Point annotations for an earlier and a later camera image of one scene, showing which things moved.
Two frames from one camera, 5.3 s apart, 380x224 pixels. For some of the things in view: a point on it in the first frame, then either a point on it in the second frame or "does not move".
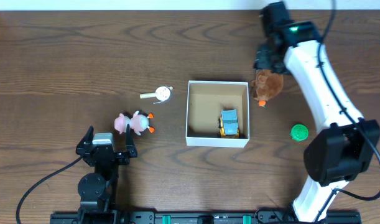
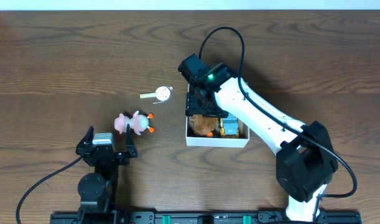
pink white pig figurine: [139, 122] does not move
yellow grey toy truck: [227, 124] does not move
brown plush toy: [266, 86] to [202, 126]
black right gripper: [264, 61] to [205, 112]
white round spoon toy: [162, 94] does not move
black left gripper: [106, 154] does not move
